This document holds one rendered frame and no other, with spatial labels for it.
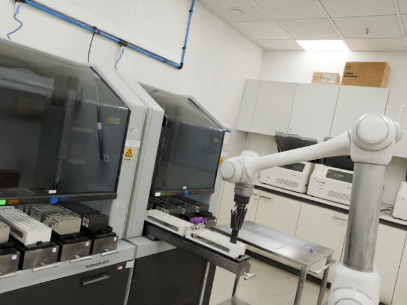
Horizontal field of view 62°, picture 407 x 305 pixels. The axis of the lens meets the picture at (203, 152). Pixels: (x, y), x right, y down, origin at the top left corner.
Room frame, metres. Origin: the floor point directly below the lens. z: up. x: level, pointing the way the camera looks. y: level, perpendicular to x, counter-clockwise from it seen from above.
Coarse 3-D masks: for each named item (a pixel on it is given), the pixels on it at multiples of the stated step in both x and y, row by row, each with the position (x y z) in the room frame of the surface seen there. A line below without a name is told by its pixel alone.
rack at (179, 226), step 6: (150, 210) 1.92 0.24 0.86; (156, 210) 1.95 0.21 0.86; (150, 216) 1.93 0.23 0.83; (156, 216) 1.82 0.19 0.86; (162, 216) 1.85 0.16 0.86; (168, 216) 1.87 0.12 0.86; (156, 222) 1.83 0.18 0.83; (162, 222) 1.87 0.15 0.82; (168, 222) 1.77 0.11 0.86; (174, 222) 1.77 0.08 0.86; (180, 222) 1.79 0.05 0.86; (186, 222) 1.81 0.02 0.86; (168, 228) 1.77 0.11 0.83; (174, 228) 1.85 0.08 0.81; (180, 228) 1.72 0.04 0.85; (186, 228) 1.73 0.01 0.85; (180, 234) 1.72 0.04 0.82
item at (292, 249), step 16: (224, 224) 2.10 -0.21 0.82; (256, 224) 2.26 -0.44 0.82; (240, 240) 1.86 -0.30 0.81; (256, 240) 1.87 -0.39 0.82; (272, 240) 1.94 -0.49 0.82; (288, 240) 2.00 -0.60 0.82; (304, 240) 2.07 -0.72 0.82; (288, 256) 1.70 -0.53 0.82; (304, 256) 1.75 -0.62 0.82; (320, 256) 1.81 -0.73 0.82; (304, 272) 1.63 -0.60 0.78; (320, 288) 1.98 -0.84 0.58; (224, 304) 2.16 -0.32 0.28; (240, 304) 2.20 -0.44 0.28; (320, 304) 1.97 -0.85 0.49
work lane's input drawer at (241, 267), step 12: (144, 228) 1.84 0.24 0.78; (156, 228) 1.80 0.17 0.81; (168, 240) 1.74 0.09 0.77; (180, 240) 1.69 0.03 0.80; (192, 240) 1.67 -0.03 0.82; (192, 252) 1.64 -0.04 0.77; (204, 252) 1.60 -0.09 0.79; (216, 252) 1.58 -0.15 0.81; (216, 264) 1.56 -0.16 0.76; (228, 264) 1.52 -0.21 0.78; (240, 264) 1.51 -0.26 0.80; (240, 276) 1.53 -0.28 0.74; (252, 276) 1.53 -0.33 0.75
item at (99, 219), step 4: (92, 216) 1.54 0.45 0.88; (96, 216) 1.56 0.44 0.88; (100, 216) 1.58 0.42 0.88; (104, 216) 1.58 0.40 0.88; (108, 216) 1.60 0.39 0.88; (88, 220) 1.51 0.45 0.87; (92, 220) 1.52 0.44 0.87; (96, 220) 1.54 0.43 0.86; (100, 220) 1.56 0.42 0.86; (104, 220) 1.58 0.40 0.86; (88, 224) 1.51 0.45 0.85; (92, 224) 1.53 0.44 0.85; (96, 224) 1.55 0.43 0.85; (100, 224) 1.56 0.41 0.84; (104, 224) 1.59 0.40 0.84; (88, 228) 1.51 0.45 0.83; (92, 228) 1.53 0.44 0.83; (96, 228) 1.55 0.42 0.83; (100, 228) 1.57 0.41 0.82
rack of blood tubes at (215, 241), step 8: (192, 232) 1.68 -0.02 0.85; (200, 232) 1.67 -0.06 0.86; (208, 232) 1.69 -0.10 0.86; (200, 240) 1.67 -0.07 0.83; (208, 240) 1.69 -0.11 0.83; (216, 240) 1.59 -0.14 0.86; (224, 240) 1.61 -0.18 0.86; (216, 248) 1.59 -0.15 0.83; (224, 248) 1.67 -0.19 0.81; (232, 248) 1.54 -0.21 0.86; (240, 248) 1.57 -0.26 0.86; (232, 256) 1.54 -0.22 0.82
